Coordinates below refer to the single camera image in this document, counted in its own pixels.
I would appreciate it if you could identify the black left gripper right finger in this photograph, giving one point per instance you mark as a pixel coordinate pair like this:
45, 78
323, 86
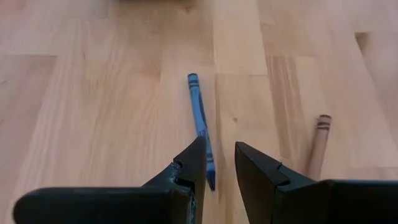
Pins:
311, 205

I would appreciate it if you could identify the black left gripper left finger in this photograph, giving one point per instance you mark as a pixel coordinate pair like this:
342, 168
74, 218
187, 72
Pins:
109, 205

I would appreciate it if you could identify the blue Crayola crayon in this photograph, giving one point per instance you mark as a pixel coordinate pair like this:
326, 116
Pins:
199, 118

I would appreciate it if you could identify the brown Crayola crayon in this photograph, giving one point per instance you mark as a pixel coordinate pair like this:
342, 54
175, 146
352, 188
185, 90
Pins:
321, 137

